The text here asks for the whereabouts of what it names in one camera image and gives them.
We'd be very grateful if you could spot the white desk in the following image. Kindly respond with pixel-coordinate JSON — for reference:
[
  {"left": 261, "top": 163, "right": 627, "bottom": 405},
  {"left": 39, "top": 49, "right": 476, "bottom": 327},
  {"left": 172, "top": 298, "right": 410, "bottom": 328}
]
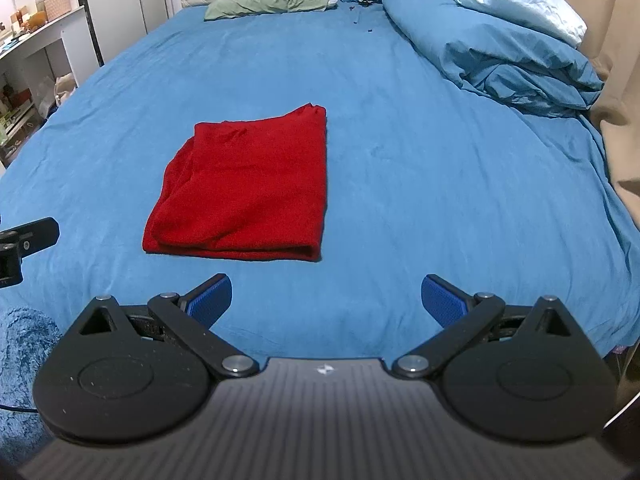
[{"left": 0, "top": 5, "right": 102, "bottom": 163}]

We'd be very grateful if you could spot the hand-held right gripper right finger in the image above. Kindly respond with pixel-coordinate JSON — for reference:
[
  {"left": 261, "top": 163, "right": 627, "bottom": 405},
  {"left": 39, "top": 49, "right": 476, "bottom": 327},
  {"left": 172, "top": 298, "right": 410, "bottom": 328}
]
[{"left": 391, "top": 274, "right": 587, "bottom": 380}]

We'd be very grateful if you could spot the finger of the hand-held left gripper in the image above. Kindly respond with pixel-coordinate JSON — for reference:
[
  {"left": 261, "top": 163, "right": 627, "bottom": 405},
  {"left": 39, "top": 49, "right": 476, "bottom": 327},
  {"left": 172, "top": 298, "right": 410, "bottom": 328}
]
[{"left": 0, "top": 217, "right": 61, "bottom": 287}]

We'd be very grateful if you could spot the beige curtain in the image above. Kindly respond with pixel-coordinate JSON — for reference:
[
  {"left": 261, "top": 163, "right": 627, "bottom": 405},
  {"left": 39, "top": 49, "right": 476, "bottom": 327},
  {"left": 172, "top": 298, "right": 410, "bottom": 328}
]
[{"left": 575, "top": 0, "right": 640, "bottom": 233}]

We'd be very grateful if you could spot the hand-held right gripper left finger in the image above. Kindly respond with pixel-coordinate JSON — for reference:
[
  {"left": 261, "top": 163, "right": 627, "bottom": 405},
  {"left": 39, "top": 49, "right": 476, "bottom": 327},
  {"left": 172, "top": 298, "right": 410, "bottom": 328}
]
[{"left": 60, "top": 273, "right": 260, "bottom": 379}]

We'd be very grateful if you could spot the white wardrobe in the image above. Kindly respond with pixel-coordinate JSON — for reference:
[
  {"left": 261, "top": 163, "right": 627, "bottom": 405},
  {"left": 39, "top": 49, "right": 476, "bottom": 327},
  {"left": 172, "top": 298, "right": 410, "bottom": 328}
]
[{"left": 80, "top": 0, "right": 182, "bottom": 67}]

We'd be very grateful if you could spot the white plastic bag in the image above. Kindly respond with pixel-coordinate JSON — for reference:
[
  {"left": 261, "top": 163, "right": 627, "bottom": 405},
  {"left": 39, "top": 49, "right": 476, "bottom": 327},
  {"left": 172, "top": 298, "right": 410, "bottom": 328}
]
[{"left": 52, "top": 73, "right": 79, "bottom": 109}]

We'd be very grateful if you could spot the black pole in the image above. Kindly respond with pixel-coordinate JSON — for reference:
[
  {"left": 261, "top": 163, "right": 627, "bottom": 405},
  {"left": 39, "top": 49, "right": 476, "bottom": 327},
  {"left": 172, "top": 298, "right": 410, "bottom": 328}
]
[{"left": 71, "top": 0, "right": 106, "bottom": 69}]

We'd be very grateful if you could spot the blue duvet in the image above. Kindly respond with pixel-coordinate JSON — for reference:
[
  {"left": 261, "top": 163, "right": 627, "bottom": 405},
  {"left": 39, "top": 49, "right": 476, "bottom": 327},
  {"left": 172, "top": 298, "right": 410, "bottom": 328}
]
[{"left": 382, "top": 0, "right": 606, "bottom": 119}]

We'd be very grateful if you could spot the blue bed sheet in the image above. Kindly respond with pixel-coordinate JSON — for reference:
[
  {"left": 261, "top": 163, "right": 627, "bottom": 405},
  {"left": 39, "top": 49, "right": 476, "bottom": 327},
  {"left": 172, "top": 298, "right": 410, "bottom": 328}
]
[{"left": 0, "top": 2, "right": 640, "bottom": 361}]

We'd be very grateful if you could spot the red knit sweater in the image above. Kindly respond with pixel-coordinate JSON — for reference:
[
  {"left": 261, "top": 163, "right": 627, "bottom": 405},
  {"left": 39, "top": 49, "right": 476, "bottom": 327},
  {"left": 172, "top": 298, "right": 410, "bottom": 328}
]
[{"left": 142, "top": 102, "right": 329, "bottom": 263}]

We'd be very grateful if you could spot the blue fluffy rug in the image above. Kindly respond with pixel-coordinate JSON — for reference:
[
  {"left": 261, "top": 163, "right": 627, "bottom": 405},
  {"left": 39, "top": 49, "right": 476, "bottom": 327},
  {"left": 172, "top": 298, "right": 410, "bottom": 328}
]
[{"left": 0, "top": 307, "right": 64, "bottom": 461}]

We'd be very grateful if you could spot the green pillow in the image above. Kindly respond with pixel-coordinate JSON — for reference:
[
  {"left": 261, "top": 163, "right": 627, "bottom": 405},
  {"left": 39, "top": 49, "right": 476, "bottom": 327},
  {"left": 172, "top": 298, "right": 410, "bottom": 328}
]
[{"left": 203, "top": 0, "right": 335, "bottom": 22}]

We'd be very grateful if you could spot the wicker basket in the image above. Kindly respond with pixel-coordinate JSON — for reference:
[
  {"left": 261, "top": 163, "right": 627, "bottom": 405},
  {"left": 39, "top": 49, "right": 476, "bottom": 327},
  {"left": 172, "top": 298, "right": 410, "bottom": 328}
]
[{"left": 44, "top": 0, "right": 74, "bottom": 22}]

